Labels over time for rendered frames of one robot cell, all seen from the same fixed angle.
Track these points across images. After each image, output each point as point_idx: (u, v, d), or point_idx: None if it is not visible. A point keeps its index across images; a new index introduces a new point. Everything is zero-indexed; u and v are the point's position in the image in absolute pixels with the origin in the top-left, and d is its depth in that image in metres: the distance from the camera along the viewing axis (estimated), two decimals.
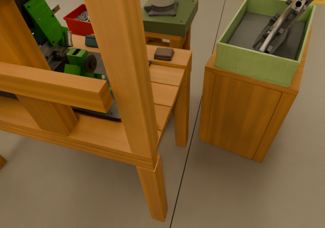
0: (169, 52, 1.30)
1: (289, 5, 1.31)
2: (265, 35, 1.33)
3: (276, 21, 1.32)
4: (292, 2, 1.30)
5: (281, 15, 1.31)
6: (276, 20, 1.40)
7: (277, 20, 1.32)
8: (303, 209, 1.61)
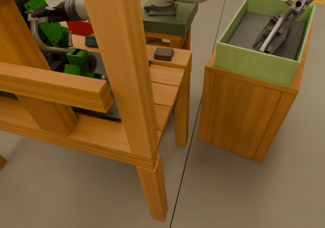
0: (169, 52, 1.30)
1: (44, 47, 1.08)
2: (265, 35, 1.33)
3: (63, 49, 1.17)
4: (40, 45, 1.06)
5: (57, 49, 1.14)
6: (276, 20, 1.40)
7: (62, 49, 1.17)
8: (303, 209, 1.61)
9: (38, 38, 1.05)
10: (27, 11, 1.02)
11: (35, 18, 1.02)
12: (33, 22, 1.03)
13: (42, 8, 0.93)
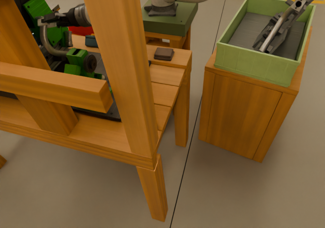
0: (169, 52, 1.30)
1: (53, 51, 1.11)
2: (265, 35, 1.33)
3: None
4: (49, 49, 1.10)
5: (65, 52, 1.18)
6: (276, 20, 1.40)
7: None
8: (303, 209, 1.61)
9: (47, 43, 1.08)
10: (37, 16, 1.06)
11: (45, 23, 1.05)
12: (42, 27, 1.06)
13: (52, 15, 0.97)
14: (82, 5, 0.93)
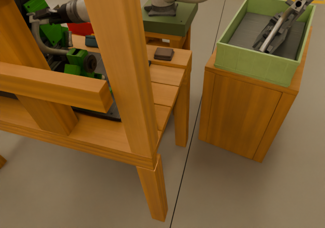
0: (169, 52, 1.30)
1: (45, 49, 1.08)
2: (265, 35, 1.33)
3: (64, 51, 1.18)
4: (41, 47, 1.07)
5: (58, 50, 1.15)
6: (276, 20, 1.40)
7: (63, 50, 1.17)
8: (303, 209, 1.61)
9: (39, 40, 1.05)
10: (29, 12, 1.03)
11: (36, 20, 1.02)
12: (34, 24, 1.03)
13: (44, 10, 0.94)
14: (74, 0, 0.90)
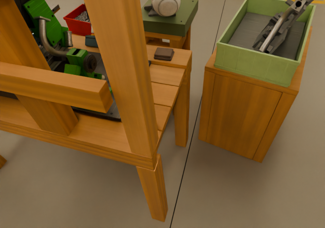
0: (169, 52, 1.30)
1: (52, 51, 1.12)
2: (265, 35, 1.33)
3: None
4: (49, 49, 1.10)
5: (65, 52, 1.18)
6: (276, 20, 1.40)
7: None
8: (303, 209, 1.61)
9: (47, 43, 1.09)
10: (36, 16, 1.06)
11: None
12: (41, 27, 1.07)
13: None
14: None
